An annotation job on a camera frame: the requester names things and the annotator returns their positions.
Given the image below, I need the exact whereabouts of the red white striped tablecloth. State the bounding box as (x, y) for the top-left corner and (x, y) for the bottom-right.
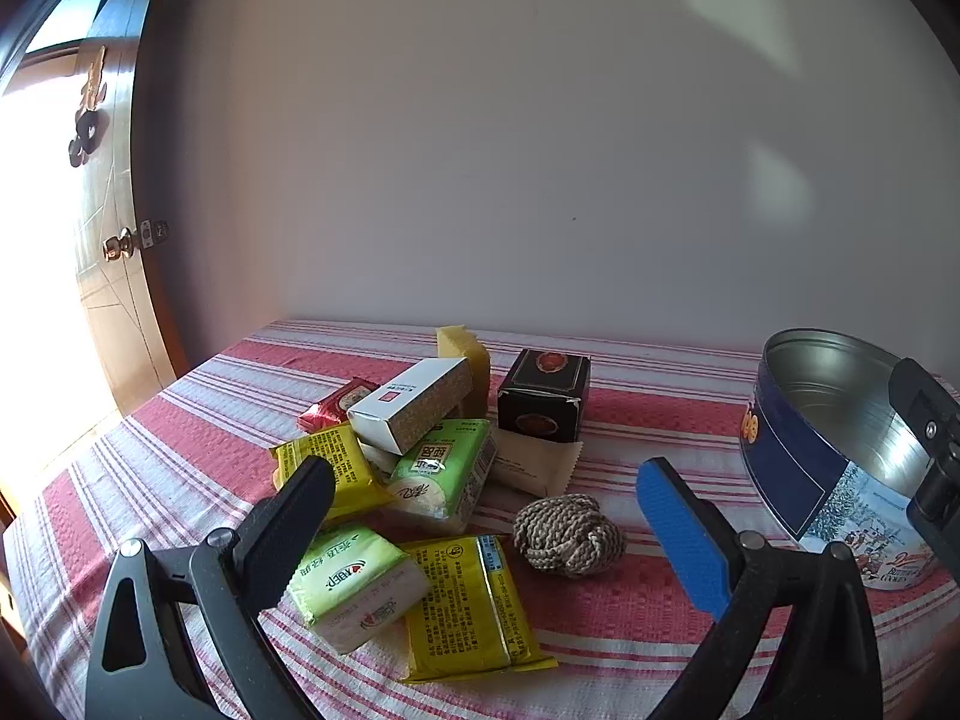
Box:
(0, 319), (960, 720)

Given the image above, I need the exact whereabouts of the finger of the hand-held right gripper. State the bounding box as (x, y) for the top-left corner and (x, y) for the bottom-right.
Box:
(906, 441), (960, 593)
(889, 358), (960, 466)

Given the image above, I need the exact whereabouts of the grey rope knot ball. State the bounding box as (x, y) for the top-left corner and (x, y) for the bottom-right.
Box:
(512, 493), (627, 578)

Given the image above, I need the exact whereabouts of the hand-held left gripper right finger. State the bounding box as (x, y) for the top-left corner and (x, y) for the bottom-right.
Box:
(636, 457), (886, 720)

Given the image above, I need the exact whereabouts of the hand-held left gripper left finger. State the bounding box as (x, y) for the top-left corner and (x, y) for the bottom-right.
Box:
(85, 455), (336, 720)

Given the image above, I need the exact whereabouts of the red foil packet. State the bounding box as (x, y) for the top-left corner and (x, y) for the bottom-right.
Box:
(297, 377), (380, 434)

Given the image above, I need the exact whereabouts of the black box red emblem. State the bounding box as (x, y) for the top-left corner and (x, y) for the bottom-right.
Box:
(496, 349), (592, 445)

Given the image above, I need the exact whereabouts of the door hanging ornament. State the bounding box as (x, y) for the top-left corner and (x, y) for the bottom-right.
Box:
(67, 45), (110, 167)

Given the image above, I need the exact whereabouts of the green tissue pack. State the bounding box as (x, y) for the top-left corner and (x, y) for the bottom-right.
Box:
(281, 525), (432, 655)
(386, 418), (498, 537)

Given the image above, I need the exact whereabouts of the round blue cookie tin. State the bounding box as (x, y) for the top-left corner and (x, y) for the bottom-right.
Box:
(739, 328), (960, 592)

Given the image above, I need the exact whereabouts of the yellow sponge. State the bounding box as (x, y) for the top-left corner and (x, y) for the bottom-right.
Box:
(437, 325), (493, 417)

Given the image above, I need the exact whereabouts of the yellow snack packet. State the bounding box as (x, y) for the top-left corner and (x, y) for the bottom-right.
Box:
(397, 535), (560, 683)
(270, 424), (395, 522)

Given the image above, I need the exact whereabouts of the white patterned carton box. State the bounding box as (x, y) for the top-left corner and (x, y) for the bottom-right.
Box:
(346, 357), (475, 457)

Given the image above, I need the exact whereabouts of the beige paper packet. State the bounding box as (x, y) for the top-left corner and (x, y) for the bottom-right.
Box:
(487, 427), (582, 497)

